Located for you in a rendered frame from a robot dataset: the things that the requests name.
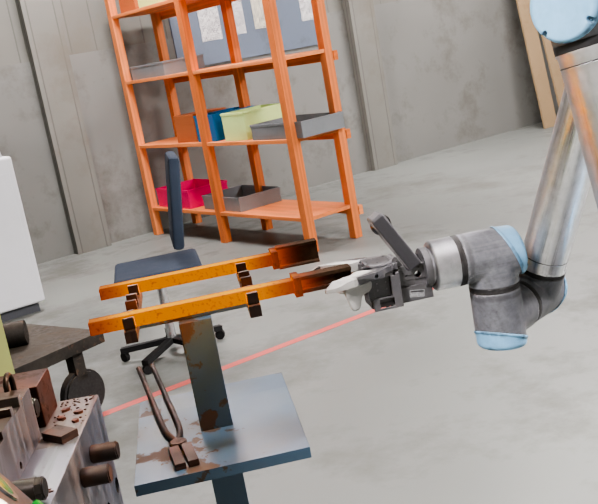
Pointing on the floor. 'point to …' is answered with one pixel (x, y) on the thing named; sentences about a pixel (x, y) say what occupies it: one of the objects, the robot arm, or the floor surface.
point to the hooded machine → (2, 221)
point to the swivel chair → (163, 266)
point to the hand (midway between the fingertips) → (315, 278)
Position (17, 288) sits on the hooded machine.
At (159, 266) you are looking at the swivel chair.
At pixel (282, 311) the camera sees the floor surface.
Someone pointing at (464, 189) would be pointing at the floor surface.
